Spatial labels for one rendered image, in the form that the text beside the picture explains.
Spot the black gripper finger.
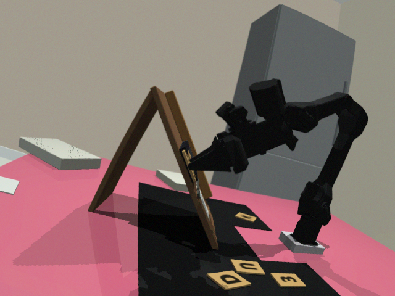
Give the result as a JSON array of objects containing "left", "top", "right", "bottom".
[
  {"left": 190, "top": 136, "right": 218, "bottom": 163},
  {"left": 188, "top": 139, "right": 231, "bottom": 173}
]

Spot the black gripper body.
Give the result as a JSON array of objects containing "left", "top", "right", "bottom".
[{"left": 217, "top": 123, "right": 269, "bottom": 174}]

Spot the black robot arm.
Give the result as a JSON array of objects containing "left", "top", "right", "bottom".
[{"left": 215, "top": 78, "right": 368, "bottom": 245}]

